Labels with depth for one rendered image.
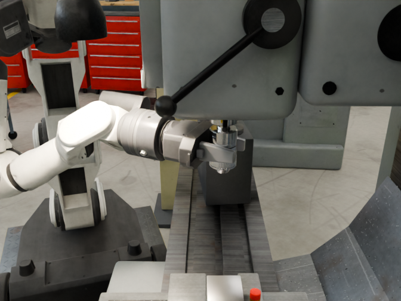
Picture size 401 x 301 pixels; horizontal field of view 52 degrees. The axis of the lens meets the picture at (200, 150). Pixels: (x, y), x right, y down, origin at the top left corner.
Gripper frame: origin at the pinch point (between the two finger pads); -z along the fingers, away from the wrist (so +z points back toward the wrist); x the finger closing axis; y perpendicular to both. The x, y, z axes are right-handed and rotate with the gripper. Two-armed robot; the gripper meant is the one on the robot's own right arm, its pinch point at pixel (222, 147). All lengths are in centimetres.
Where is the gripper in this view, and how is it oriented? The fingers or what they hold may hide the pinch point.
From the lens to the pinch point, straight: 70.1
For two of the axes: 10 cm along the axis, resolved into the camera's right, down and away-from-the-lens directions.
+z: -9.2, -1.8, 3.6
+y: -0.1, 9.1, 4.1
